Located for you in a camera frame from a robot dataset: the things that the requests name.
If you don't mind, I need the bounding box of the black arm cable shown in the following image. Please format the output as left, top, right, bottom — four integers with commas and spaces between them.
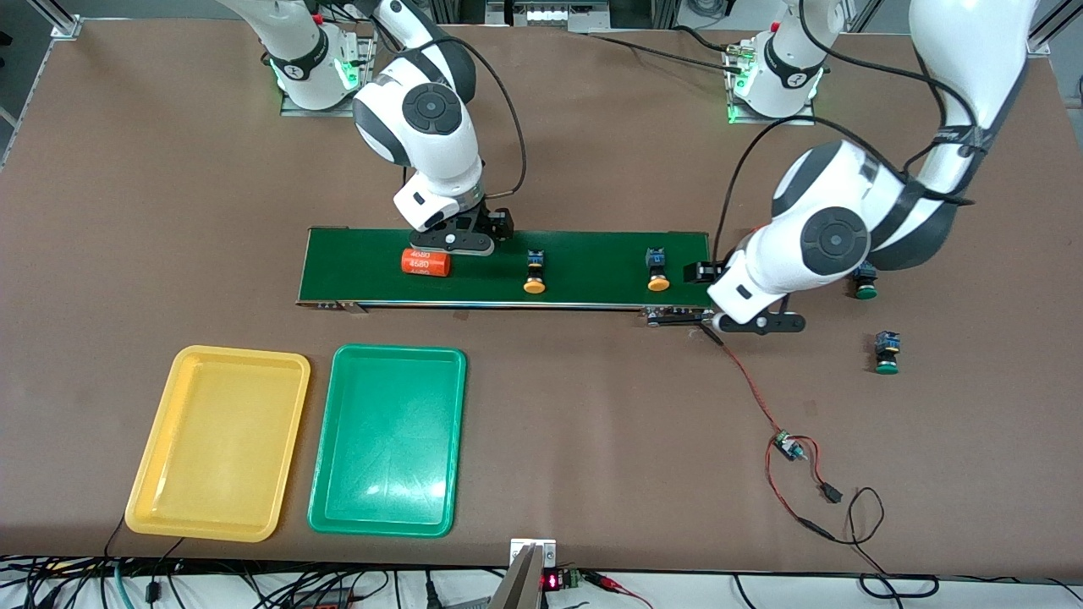
713, 0, 978, 265
372, 0, 528, 200

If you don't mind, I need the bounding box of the red black twisted conveyor cable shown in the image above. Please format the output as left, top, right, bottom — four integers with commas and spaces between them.
699, 324, 786, 438

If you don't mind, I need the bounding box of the red alligator clip lead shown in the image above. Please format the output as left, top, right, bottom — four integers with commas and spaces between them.
585, 572, 654, 609

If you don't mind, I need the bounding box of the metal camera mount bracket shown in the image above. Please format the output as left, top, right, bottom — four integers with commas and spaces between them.
489, 537, 558, 609

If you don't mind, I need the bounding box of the green plastic tray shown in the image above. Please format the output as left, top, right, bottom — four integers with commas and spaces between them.
307, 343, 468, 538

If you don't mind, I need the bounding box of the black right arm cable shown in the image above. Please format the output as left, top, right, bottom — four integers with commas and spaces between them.
372, 0, 528, 200

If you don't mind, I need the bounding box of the white power strip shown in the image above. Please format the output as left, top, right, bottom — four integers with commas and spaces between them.
487, 0, 610, 33

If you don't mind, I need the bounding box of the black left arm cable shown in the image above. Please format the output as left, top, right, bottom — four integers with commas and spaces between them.
713, 0, 978, 265

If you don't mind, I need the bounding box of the red black power lead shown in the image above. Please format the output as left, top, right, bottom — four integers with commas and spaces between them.
766, 436, 847, 542

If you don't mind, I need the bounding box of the green conveyor belt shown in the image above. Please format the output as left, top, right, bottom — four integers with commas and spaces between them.
295, 227, 719, 328

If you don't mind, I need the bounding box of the thin black looped cable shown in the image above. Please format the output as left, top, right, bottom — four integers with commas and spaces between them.
833, 486, 940, 600

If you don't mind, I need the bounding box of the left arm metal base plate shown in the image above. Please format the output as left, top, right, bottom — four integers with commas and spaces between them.
728, 42, 817, 126

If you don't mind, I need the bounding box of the black cable on table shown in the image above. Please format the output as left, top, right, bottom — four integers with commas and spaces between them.
584, 25, 750, 75

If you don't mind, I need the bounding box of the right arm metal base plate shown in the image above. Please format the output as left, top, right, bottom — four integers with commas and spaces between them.
281, 25, 377, 118

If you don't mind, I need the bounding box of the black cable bundle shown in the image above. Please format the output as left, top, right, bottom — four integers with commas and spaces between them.
0, 554, 509, 609

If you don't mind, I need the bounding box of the yellow plastic tray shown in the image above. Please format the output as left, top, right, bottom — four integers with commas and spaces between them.
124, 344, 311, 543

